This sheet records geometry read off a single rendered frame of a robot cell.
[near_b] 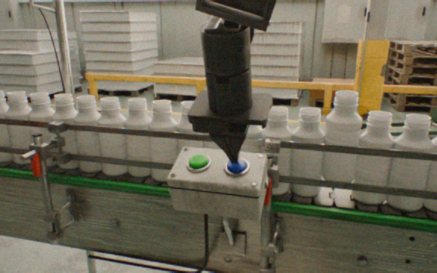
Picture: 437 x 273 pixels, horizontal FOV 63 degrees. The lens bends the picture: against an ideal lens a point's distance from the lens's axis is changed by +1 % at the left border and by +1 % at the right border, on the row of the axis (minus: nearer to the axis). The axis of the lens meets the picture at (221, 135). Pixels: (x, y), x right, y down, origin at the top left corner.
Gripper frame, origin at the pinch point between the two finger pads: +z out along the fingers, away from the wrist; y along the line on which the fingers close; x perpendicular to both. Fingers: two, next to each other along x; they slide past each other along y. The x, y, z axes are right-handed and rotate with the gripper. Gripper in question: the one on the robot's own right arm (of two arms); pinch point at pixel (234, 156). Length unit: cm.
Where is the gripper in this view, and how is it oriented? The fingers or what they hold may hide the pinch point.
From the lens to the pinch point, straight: 52.2
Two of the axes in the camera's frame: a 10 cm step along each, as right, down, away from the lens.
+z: 0.9, 8.0, 6.0
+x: -2.4, 6.0, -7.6
